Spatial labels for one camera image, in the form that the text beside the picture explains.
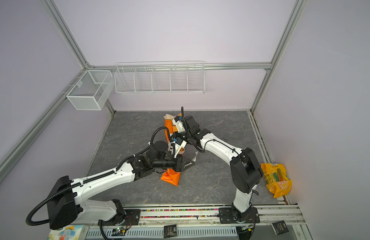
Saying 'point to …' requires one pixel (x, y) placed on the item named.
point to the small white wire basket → (91, 90)
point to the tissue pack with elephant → (69, 232)
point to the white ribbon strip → (182, 150)
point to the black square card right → (280, 227)
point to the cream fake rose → (169, 117)
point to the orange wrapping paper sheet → (171, 176)
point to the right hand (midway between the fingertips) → (170, 139)
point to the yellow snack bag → (278, 182)
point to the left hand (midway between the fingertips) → (192, 165)
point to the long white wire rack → (160, 77)
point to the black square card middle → (170, 231)
